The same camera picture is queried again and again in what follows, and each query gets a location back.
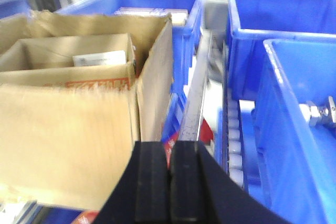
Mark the blue plastic bin upper right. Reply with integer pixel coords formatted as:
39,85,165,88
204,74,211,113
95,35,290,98
227,0,335,101

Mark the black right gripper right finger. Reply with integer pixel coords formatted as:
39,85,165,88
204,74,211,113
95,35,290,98
170,141,287,223

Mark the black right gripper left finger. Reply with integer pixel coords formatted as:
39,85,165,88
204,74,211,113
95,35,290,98
93,142,170,223

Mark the large open cardboard box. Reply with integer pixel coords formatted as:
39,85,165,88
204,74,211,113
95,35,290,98
1,12,173,210

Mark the white paper label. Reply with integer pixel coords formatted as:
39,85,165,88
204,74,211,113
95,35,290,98
72,50,127,67

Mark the metal bolt with nut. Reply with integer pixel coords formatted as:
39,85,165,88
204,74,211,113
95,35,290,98
299,96,335,129

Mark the blue plastic bin near right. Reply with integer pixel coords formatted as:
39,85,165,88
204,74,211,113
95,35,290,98
253,39,335,223

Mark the blue plastic bin centre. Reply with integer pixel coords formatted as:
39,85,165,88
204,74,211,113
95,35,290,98
58,0,203,94

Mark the metal ruler strip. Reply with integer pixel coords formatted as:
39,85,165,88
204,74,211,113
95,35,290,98
177,30,213,142

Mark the blue plastic bin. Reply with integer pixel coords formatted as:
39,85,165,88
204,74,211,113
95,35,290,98
227,0,335,101
253,39,335,223
58,0,203,94

